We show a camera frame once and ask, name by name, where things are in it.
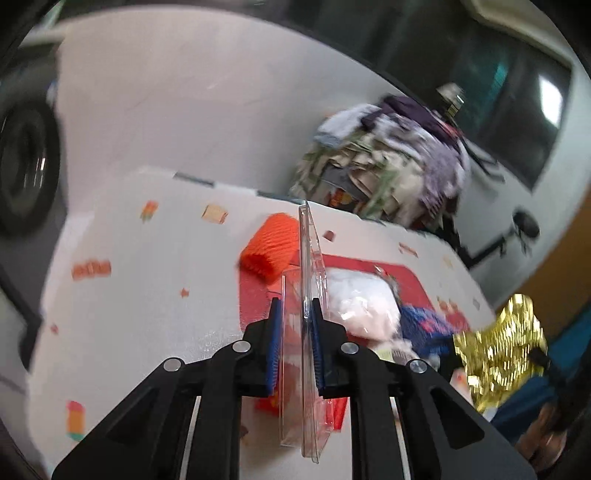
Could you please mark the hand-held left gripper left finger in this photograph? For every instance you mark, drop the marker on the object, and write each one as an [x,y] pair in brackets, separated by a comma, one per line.
[275,341]

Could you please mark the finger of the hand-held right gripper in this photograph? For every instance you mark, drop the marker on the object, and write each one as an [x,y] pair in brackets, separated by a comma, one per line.
[541,358]

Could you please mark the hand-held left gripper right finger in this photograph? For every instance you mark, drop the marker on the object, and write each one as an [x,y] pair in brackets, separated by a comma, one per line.
[318,346]

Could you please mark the gold foil tinsel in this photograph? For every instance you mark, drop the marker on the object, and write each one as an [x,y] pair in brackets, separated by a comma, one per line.
[503,346]

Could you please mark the clear plastic clamshell package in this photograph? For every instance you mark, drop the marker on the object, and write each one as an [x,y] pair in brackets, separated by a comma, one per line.
[305,249]

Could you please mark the white plastic bag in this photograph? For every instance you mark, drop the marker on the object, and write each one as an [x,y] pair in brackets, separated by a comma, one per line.
[364,300]

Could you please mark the orange foam fruit net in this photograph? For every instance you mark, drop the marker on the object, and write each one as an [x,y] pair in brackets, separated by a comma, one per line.
[270,244]

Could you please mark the blue patterned cloth item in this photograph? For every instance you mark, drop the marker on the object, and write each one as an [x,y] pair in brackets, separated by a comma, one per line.
[425,327]

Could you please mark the pile of clothes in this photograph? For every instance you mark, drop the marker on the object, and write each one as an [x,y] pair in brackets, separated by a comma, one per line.
[392,157]

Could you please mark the dark glass window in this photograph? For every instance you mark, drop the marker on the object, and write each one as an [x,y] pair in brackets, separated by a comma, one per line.
[508,92]

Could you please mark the grey washing machine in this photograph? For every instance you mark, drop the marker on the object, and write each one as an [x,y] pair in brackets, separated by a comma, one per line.
[27,161]

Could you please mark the black rack frame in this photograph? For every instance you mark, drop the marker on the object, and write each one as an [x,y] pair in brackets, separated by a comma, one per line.
[455,237]

